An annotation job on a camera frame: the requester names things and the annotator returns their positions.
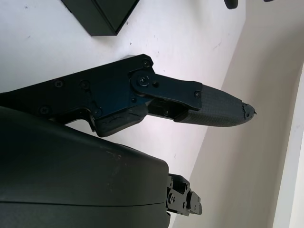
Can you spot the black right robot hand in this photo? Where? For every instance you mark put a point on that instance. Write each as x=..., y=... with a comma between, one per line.
x=71, y=185

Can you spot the black camera box base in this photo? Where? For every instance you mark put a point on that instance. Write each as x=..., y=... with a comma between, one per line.
x=107, y=16

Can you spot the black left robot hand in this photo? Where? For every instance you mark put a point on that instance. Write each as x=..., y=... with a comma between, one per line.
x=230, y=3

